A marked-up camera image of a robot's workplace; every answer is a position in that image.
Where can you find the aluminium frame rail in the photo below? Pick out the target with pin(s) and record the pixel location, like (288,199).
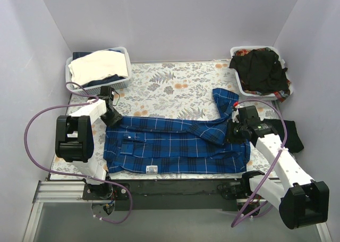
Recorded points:
(59,192)

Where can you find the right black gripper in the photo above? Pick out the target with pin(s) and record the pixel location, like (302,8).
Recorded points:
(232,133)

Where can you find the floral patterned table mat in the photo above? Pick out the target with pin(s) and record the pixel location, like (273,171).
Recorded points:
(169,90)

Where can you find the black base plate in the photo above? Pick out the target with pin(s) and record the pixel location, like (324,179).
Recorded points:
(178,194)

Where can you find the black crumpled shirt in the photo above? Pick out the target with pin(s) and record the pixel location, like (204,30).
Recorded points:
(263,69)

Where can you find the right white plastic basket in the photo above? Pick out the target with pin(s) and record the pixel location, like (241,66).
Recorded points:
(275,96)

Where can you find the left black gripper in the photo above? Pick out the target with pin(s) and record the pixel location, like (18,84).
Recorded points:
(112,118)

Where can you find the folded black shirt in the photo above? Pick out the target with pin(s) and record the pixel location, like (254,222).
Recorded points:
(293,142)

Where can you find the blue plaid long sleeve shirt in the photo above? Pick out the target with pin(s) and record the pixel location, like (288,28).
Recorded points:
(175,145)

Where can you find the folded white shirt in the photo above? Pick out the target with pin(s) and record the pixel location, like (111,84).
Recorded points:
(98,66)

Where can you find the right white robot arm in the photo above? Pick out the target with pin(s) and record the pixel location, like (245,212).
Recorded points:
(300,200)

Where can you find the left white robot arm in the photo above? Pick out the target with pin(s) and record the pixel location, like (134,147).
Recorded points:
(75,142)

